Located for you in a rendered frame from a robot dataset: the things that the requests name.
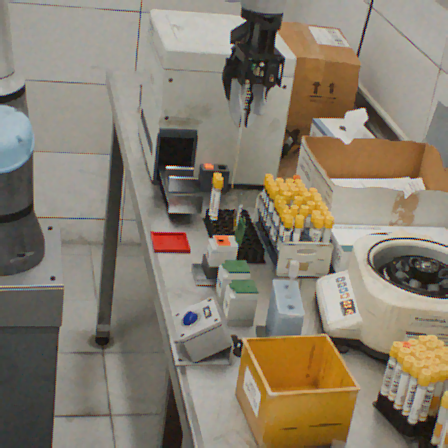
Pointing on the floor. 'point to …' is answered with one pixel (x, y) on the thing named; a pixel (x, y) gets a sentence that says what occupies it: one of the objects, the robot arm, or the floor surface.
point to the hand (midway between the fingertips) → (242, 118)
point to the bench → (363, 420)
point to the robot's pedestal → (27, 385)
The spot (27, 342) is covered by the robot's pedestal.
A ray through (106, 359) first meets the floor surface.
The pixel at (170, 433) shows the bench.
